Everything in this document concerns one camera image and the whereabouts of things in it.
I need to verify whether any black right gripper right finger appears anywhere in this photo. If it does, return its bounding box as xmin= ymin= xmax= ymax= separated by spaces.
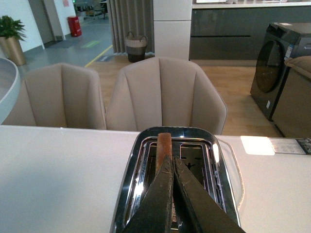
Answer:
xmin=173 ymin=156 xmax=244 ymax=233

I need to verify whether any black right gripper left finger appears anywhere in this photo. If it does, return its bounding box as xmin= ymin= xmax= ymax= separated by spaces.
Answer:
xmin=123 ymin=155 xmax=174 ymax=233

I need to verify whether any toasted bread slice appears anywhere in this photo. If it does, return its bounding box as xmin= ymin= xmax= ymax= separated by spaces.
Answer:
xmin=155 ymin=133 xmax=173 ymax=179

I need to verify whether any chrome white toaster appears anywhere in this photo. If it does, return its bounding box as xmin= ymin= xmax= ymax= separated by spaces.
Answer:
xmin=110 ymin=127 xmax=242 ymax=233

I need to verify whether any beige chair right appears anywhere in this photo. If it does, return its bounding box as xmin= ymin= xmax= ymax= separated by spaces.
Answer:
xmin=105 ymin=57 xmax=227 ymax=135

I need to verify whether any beige chair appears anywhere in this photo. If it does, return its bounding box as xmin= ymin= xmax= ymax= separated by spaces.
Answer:
xmin=3 ymin=63 xmax=106 ymax=130
xmin=105 ymin=57 xmax=227 ymax=135

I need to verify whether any beige chair left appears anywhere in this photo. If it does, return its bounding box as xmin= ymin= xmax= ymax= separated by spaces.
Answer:
xmin=3 ymin=63 xmax=106 ymax=130

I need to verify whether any woven laundry basket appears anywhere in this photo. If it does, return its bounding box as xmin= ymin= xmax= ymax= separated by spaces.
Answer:
xmin=125 ymin=32 xmax=148 ymax=63

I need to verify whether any grey kitchen counter cabinet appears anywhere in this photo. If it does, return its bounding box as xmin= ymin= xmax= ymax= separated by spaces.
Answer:
xmin=189 ymin=0 xmax=311 ymax=66

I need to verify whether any dark washing machine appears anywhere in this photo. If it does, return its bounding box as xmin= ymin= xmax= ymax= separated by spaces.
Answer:
xmin=250 ymin=23 xmax=311 ymax=120

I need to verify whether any white tall cabinet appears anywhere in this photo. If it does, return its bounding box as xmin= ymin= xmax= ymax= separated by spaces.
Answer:
xmin=153 ymin=0 xmax=192 ymax=60

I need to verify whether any grey curtain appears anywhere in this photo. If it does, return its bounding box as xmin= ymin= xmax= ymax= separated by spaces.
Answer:
xmin=107 ymin=0 xmax=155 ymax=53

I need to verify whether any red cabinet box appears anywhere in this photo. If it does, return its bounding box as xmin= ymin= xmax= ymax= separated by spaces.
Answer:
xmin=67 ymin=16 xmax=81 ymax=37

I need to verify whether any gold plant pot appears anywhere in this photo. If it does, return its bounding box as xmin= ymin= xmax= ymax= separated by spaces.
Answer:
xmin=0 ymin=37 xmax=26 ymax=66

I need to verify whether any green potted plant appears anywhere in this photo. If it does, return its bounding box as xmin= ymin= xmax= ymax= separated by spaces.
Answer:
xmin=0 ymin=15 xmax=26 ymax=41

